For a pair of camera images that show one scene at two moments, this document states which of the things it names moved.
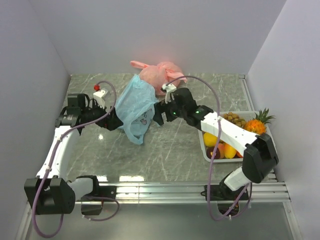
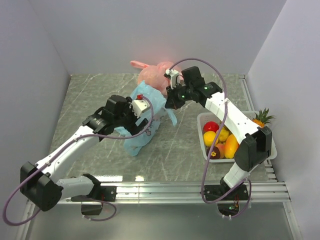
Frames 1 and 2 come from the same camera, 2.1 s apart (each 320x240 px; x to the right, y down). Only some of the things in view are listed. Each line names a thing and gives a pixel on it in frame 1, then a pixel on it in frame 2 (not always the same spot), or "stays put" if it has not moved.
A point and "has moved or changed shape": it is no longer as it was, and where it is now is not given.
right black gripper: x=161 y=107 → x=171 y=102
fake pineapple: x=258 y=125 stays put
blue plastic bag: x=135 y=104 has moved or changed shape
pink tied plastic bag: x=162 y=74 stays put
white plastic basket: x=227 y=160 stays put
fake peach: x=221 y=146 stays put
